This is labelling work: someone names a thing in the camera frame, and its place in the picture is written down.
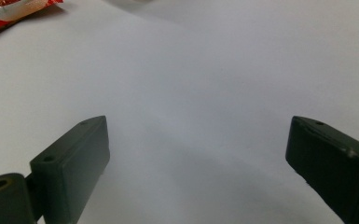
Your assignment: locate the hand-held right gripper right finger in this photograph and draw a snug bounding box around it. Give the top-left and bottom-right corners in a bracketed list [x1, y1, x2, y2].
[284, 115, 359, 224]

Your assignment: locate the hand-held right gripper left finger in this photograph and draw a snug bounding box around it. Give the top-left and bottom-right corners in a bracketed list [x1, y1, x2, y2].
[29, 115, 111, 224]

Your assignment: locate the red and white snack packet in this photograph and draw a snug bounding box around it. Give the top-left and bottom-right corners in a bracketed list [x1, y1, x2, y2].
[0, 0, 64, 35]

